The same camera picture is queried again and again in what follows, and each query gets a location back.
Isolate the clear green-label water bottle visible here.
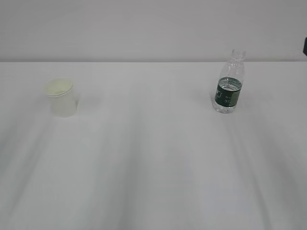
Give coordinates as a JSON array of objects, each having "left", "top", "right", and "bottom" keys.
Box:
[{"left": 213, "top": 49, "right": 246, "bottom": 114}]

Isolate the white paper cup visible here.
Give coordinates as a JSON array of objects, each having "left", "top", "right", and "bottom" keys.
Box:
[{"left": 45, "top": 78, "right": 77, "bottom": 117}]

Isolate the dark object at right edge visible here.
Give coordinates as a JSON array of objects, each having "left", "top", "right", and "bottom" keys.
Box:
[{"left": 303, "top": 37, "right": 307, "bottom": 56}]

